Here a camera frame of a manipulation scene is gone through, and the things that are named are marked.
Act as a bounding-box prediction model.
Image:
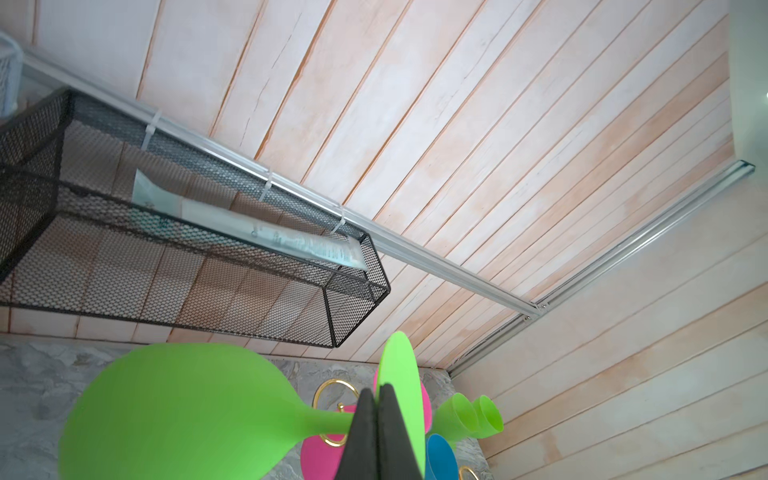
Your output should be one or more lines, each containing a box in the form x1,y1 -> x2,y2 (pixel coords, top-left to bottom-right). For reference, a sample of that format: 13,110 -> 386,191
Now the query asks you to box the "green wine glass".
471,395 -> 505,439
58,332 -> 426,479
429,393 -> 479,444

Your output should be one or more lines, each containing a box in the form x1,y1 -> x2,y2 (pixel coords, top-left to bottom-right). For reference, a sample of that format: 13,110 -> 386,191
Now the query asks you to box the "gold wire wine glass rack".
312,385 -> 479,479

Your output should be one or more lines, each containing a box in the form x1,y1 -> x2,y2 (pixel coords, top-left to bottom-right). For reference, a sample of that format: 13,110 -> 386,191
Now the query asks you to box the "horizontal aluminium frame bar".
24,48 -> 756,374

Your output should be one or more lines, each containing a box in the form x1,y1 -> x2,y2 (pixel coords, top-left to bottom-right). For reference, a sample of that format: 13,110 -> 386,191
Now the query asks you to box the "pink wine glass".
300,379 -> 433,479

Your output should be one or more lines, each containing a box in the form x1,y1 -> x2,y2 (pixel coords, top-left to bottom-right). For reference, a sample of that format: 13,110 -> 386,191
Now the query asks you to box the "blue wine glass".
425,434 -> 459,480

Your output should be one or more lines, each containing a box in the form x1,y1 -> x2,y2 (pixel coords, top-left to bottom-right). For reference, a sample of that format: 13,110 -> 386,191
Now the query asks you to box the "black mesh basket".
1,88 -> 391,349

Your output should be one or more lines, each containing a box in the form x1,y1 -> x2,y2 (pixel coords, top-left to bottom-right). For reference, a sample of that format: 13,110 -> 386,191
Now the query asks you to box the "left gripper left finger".
335,388 -> 378,480

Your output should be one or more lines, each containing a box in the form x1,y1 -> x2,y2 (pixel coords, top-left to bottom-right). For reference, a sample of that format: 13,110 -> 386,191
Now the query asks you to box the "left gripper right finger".
377,384 -> 423,480

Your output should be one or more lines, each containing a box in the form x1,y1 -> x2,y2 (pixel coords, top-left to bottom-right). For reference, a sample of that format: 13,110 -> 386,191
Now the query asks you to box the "paper packet in basket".
132,171 -> 368,271

